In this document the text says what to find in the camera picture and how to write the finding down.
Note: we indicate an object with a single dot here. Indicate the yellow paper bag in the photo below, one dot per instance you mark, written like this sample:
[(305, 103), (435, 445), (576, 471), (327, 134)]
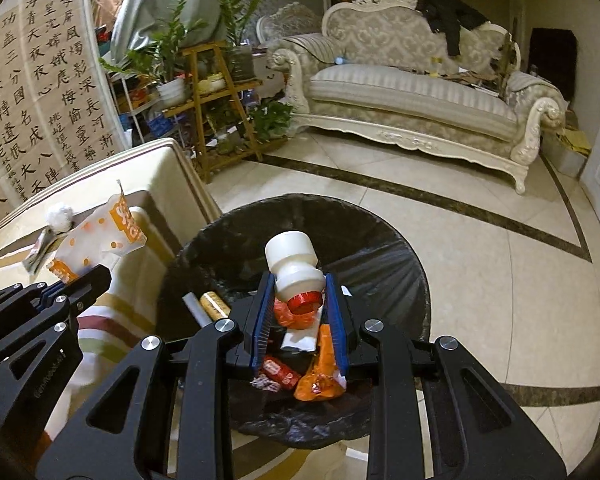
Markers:
[(577, 142)]

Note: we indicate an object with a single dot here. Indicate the white bottle with red cap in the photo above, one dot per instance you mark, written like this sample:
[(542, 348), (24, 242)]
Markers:
[(292, 265)]

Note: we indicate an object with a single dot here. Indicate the black clothes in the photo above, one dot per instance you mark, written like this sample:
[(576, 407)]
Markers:
[(450, 15)]

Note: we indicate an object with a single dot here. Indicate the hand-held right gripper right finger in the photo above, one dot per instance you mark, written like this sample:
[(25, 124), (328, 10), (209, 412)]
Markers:
[(336, 330)]

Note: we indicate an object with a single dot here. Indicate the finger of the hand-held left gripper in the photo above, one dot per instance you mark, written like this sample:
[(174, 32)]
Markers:
[(55, 291), (87, 287)]

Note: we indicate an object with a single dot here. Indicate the white orange plastic bag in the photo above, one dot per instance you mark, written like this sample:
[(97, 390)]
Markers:
[(100, 235)]

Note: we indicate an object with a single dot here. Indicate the white paper wrapper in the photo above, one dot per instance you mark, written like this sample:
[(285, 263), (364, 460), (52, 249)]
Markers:
[(300, 340)]

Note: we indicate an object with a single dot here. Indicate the grey hanging cloth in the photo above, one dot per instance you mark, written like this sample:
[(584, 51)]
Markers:
[(150, 0)]

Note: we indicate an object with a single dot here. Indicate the red snack packet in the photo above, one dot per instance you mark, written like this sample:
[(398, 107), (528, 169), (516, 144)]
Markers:
[(280, 372)]

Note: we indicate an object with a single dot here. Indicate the small foil wrapper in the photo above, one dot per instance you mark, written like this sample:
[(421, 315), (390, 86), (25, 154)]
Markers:
[(37, 252)]

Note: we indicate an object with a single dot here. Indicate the tall green plant dark pot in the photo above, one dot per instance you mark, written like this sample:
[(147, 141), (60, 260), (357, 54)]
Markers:
[(240, 62)]

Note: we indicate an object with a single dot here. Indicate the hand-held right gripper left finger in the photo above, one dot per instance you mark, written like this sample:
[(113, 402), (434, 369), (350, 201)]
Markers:
[(264, 320)]

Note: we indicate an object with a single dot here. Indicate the ornate cream armchair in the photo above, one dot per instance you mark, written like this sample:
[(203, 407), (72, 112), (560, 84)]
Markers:
[(290, 22)]

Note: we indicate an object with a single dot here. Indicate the low leafy green plant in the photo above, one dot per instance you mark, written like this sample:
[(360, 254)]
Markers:
[(270, 120)]

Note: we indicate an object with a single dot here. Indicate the calligraphy paper sheet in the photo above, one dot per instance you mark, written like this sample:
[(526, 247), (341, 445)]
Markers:
[(0, 125), (65, 85)]

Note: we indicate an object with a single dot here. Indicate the orange snack wrapper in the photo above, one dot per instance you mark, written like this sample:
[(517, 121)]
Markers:
[(320, 375)]

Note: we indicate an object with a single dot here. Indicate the pile of papers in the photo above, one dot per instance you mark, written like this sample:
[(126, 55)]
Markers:
[(470, 82)]

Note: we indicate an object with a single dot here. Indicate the trash bin with black bag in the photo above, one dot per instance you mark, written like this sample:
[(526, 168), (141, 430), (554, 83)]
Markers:
[(380, 260)]

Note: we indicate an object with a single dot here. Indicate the ornate cream sofa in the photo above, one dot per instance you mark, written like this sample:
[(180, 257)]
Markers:
[(405, 95)]

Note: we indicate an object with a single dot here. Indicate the wooden plant stand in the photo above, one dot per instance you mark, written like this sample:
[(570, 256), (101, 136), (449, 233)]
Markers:
[(200, 110)]

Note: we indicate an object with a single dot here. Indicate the blue crate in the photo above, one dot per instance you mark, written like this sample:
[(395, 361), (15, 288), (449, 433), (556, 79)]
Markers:
[(157, 124)]

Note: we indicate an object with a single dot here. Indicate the white metal shelf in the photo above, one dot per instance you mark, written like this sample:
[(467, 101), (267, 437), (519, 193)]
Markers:
[(130, 105)]

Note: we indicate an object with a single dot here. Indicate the white cotton ball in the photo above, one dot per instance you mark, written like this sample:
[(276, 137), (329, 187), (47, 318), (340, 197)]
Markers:
[(60, 216)]

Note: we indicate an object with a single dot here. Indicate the yellow white dish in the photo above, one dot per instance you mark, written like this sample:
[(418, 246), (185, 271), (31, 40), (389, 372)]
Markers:
[(207, 84)]

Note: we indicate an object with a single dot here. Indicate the red orange plastic bag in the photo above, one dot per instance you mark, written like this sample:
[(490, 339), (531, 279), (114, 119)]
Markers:
[(282, 312)]

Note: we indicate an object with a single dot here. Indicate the green plant in white pot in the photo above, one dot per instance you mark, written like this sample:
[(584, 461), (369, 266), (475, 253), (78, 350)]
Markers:
[(172, 92)]

